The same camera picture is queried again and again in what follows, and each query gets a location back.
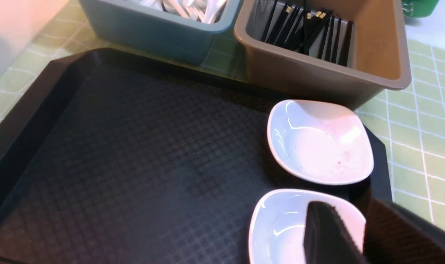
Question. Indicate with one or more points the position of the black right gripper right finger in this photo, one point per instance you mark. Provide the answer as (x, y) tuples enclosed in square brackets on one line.
[(395, 235)]

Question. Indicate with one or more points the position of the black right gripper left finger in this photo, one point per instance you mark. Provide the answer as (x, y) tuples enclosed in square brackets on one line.
[(326, 238)]

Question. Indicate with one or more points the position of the white bowl tray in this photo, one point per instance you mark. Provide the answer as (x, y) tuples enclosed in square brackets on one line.
[(278, 222), (319, 142)]

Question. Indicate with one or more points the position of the green checkered tablecloth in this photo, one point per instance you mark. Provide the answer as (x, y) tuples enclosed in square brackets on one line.
[(411, 122)]

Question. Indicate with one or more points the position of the brown plastic bin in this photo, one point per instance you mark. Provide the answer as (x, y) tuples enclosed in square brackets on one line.
[(380, 59)]

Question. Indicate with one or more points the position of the black chopsticks bundle in bin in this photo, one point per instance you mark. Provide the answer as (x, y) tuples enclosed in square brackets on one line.
[(296, 27)]

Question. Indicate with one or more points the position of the green backdrop cloth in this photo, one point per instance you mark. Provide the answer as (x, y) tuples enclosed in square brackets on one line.
[(418, 8)]

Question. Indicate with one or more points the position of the black serving tray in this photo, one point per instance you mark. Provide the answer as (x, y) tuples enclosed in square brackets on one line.
[(114, 158)]

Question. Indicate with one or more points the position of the teal plastic bin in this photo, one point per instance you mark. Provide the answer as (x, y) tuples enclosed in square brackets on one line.
[(156, 32)]

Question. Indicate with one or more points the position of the large white plastic tub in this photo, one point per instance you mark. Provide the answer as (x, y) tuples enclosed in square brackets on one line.
[(20, 22)]

